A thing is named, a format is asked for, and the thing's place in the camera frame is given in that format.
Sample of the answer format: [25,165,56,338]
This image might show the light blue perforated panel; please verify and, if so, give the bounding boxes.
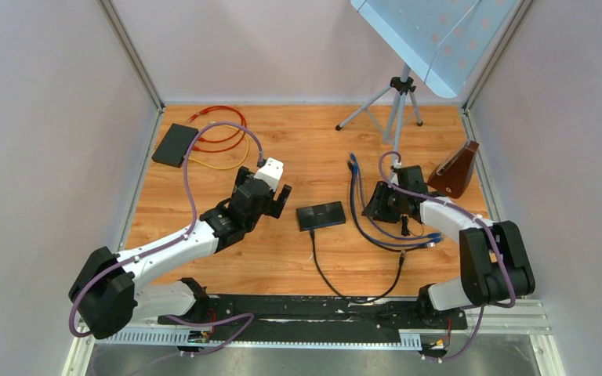
[350,0,519,99]

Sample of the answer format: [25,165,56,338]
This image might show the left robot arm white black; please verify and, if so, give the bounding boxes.
[68,158,292,339]

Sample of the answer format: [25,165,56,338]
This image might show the grey tripod stand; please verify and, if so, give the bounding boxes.
[335,63,423,151]

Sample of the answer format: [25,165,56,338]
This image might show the brown wooden metronome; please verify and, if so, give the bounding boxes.
[427,140,480,199]

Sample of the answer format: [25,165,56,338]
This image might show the black ethernet cable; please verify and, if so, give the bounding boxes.
[346,161,437,255]
[308,230,407,304]

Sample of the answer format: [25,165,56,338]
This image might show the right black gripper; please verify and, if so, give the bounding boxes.
[361,181,407,223]

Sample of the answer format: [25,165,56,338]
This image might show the blue ethernet cable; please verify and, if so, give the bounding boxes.
[348,152,444,250]
[350,161,443,249]

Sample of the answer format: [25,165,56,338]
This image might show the yellow ethernet cable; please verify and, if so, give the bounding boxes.
[183,119,251,172]

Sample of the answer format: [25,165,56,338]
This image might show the black network switch blue cables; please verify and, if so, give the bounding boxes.
[296,201,348,233]

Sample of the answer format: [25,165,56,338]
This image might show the red ethernet cable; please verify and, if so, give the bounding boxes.
[187,105,248,154]

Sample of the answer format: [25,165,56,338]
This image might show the black network switch red cables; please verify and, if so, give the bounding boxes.
[151,123,200,169]

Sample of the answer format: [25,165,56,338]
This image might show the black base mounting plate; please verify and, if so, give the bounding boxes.
[180,295,467,344]

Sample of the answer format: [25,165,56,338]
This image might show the aluminium frame rail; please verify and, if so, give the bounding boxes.
[63,298,565,375]

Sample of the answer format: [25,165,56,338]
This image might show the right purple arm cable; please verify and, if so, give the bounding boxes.
[377,150,518,363]

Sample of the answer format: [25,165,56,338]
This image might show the black power adapter with cord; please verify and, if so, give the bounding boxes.
[401,215,426,240]

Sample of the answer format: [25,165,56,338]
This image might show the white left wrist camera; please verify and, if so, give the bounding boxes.
[254,157,284,192]

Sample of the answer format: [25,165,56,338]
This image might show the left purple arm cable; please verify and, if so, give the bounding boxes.
[68,121,266,376]

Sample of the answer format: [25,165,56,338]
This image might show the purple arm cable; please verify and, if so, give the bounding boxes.
[377,150,518,363]
[68,121,266,376]

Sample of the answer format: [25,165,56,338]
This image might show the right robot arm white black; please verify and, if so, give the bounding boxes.
[362,166,536,327]

